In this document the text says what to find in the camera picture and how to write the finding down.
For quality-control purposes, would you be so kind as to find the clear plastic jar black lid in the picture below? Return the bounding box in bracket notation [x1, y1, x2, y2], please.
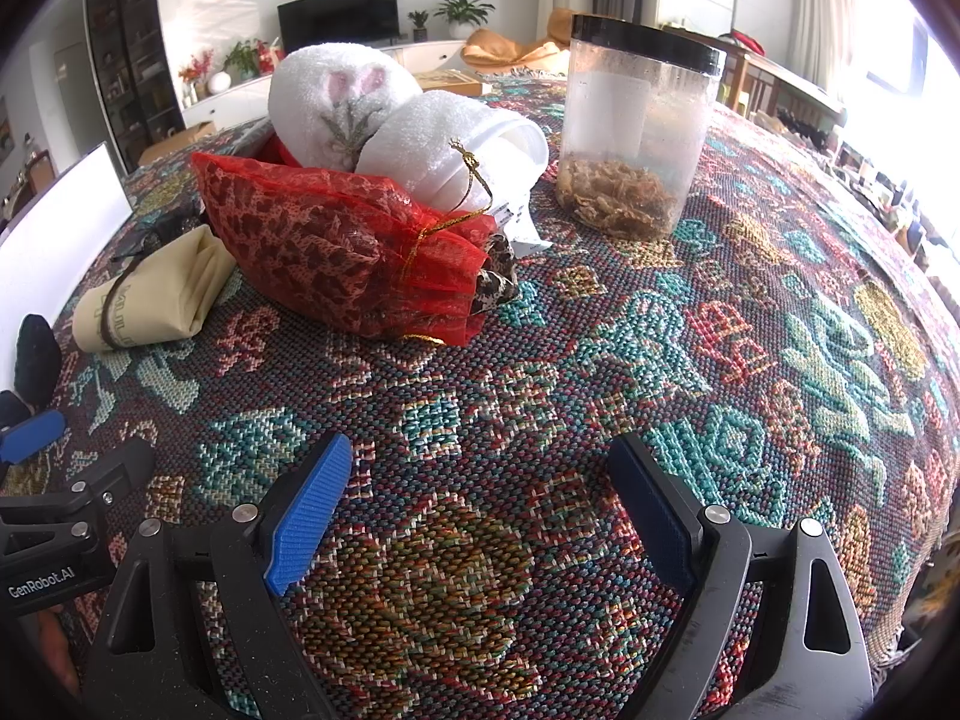
[555, 13, 728, 241]

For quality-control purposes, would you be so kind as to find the red mesh drawstring bag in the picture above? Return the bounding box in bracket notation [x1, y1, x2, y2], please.
[190, 152, 500, 348]

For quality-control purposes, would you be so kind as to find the white towel with flower embroidery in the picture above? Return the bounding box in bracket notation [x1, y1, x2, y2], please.
[268, 45, 425, 170]

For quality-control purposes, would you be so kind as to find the woven patterned tablecloth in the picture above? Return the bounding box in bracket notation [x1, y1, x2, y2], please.
[45, 67, 960, 720]

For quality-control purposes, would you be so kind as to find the leafy green plant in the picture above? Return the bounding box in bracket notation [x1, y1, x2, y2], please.
[223, 40, 263, 80]

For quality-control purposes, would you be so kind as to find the white board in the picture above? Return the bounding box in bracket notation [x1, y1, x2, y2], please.
[0, 141, 134, 391]

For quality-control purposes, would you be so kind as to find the dark cloth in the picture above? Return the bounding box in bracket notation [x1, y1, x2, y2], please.
[0, 313, 62, 428]

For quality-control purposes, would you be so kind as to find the wooden chair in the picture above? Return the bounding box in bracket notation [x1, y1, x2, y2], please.
[716, 30, 796, 121]

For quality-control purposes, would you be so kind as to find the beige folded cloth bag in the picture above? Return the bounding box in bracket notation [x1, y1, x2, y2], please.
[71, 225, 239, 353]

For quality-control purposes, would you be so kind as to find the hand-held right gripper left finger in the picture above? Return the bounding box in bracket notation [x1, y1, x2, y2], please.
[82, 431, 353, 720]

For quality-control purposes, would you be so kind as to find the small black hair accessory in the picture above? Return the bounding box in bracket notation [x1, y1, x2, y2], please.
[112, 208, 205, 263]

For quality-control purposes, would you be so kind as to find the person's left hand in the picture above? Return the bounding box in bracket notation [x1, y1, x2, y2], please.
[26, 607, 83, 698]

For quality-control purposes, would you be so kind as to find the black television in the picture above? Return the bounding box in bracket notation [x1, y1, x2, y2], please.
[277, 0, 400, 55]

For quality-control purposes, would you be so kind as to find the dark glass display cabinet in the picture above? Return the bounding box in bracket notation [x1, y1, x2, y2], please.
[84, 0, 185, 166]

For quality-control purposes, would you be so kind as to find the flat yellow box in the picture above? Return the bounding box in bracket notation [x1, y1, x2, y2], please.
[411, 69, 492, 97]

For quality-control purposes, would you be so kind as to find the large potted green plant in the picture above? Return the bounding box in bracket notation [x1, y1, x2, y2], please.
[435, 0, 496, 37]

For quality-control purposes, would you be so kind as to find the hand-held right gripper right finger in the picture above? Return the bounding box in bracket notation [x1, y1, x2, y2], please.
[606, 431, 877, 720]

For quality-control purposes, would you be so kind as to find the cardboard box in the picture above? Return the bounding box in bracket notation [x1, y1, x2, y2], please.
[139, 122, 218, 166]

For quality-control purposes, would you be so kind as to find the yellow beanbag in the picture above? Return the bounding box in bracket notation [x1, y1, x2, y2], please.
[461, 7, 575, 76]

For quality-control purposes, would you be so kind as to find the red flower bouquet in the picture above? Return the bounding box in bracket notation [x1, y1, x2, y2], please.
[178, 51, 215, 102]

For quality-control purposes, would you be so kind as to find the plain white rolled towel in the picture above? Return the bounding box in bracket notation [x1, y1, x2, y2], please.
[356, 90, 550, 215]

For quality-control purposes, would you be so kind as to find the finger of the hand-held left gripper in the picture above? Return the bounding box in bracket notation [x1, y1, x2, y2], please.
[0, 409, 67, 466]
[0, 437, 156, 530]

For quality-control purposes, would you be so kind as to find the white paper tag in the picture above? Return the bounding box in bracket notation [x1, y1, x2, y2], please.
[493, 187, 554, 260]

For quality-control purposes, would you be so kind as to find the white television cabinet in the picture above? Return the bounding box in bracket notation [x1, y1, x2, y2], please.
[184, 40, 470, 128]

